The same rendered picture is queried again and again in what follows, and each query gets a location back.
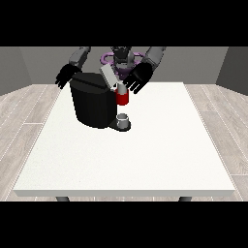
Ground small grey cup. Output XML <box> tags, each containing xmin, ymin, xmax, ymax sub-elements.
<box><xmin>116</xmin><ymin>112</ymin><xmax>131</xmax><ymax>128</ymax></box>

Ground red pod holder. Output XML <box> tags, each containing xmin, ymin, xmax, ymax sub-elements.
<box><xmin>115</xmin><ymin>88</ymin><xmax>130</xmax><ymax>107</ymax></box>

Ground small grey coffee pod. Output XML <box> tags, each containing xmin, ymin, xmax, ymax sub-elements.
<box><xmin>116</xmin><ymin>82</ymin><xmax>128</xmax><ymax>95</ymax></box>

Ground black coffee machine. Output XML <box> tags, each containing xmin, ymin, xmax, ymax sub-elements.
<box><xmin>69</xmin><ymin>71</ymin><xmax>132</xmax><ymax>132</ymax></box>

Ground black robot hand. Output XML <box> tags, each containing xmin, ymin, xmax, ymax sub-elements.
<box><xmin>54</xmin><ymin>63</ymin><xmax>82</xmax><ymax>90</ymax></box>
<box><xmin>122</xmin><ymin>61</ymin><xmax>155</xmax><ymax>96</ymax></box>

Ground pale grey machine lid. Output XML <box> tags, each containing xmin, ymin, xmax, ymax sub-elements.
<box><xmin>99</xmin><ymin>63</ymin><xmax>119</xmax><ymax>91</ymax></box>

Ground grey robot trunk purple rings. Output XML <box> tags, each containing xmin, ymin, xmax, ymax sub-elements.
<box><xmin>100</xmin><ymin>46</ymin><xmax>147</xmax><ymax>81</ymax></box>

